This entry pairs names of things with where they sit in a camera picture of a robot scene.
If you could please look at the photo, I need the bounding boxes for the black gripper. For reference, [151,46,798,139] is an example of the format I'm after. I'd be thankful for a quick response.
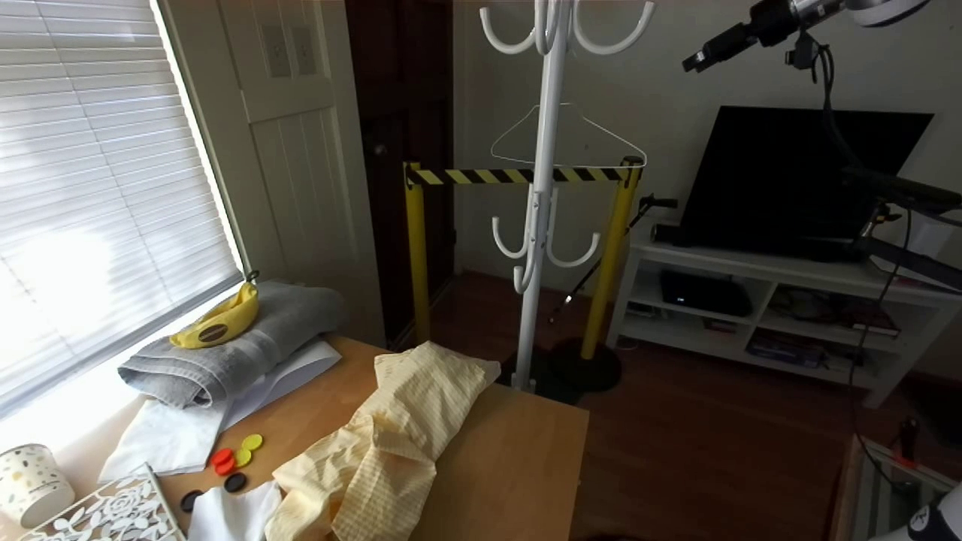
[680,0,834,76]

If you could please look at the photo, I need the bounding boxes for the white coat stand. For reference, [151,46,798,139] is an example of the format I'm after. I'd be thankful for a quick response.
[476,0,658,393]

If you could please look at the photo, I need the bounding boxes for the white rounded device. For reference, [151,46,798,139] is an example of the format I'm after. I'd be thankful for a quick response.
[867,483,962,541]

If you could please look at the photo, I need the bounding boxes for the white television shelf unit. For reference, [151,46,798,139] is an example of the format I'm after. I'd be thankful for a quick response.
[608,231,962,408]

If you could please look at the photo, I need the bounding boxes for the black round post base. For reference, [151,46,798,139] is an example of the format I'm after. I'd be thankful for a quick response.
[499,334,626,408]

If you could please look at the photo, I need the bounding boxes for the white panelled closet door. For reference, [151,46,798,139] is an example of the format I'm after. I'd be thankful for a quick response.
[162,0,390,347]

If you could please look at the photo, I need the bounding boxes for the black media box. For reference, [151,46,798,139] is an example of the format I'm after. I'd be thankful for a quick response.
[654,269,756,318]

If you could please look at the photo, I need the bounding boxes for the red bottle cap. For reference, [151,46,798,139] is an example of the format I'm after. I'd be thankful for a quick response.
[204,445,244,481]

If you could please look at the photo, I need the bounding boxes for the light wood table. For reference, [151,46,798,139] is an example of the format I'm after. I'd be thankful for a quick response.
[97,334,592,541]

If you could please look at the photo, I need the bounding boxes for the black flat screen television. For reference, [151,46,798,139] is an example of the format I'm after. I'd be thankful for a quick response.
[671,103,938,269]

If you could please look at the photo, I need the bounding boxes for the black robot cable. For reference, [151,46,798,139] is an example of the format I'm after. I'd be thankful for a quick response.
[795,30,962,184]

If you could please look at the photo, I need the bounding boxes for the white wire hanger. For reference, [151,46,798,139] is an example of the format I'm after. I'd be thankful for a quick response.
[487,99,649,172]

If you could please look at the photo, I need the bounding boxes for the small white cloth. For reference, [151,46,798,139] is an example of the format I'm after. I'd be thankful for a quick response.
[185,478,285,541]

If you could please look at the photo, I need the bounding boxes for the white lattice tray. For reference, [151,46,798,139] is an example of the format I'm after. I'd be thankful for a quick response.
[17,460,188,541]

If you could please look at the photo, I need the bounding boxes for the stack of flat media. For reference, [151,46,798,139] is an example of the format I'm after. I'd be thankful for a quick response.
[743,327,864,369]
[770,283,900,340]

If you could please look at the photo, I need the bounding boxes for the yellow barrier post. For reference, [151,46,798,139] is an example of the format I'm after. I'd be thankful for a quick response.
[399,160,434,347]
[577,156,647,363]

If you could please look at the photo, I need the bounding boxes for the yellow black striped tape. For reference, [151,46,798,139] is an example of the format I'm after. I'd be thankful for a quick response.
[403,160,647,192]

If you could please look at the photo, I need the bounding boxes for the dark wood door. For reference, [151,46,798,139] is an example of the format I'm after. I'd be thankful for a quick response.
[343,0,460,348]

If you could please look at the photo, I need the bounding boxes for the white window blind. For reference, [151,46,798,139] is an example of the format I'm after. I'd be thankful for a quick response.
[0,0,249,406]

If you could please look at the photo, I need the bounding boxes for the white dotted cup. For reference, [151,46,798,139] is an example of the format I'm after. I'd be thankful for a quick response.
[0,438,77,532]

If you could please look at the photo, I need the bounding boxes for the pale yellow cloth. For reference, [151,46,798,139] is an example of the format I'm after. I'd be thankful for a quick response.
[260,338,506,541]

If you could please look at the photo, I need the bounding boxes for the yellow banana toy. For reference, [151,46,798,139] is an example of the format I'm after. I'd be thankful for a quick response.
[164,277,264,351]

